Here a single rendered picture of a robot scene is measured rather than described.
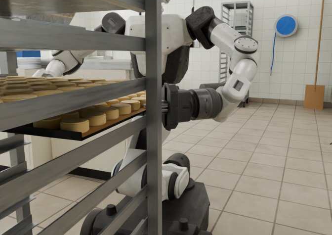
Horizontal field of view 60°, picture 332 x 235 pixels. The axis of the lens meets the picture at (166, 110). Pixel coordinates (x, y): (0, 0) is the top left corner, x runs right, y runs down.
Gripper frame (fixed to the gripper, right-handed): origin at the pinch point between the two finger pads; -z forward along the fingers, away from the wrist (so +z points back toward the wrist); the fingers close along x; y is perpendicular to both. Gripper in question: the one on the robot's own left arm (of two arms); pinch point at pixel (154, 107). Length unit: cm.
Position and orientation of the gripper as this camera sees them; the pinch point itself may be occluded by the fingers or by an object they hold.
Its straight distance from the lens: 75.5
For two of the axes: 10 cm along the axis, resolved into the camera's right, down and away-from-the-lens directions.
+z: 9.0, -0.8, 4.2
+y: 4.3, 1.6, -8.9
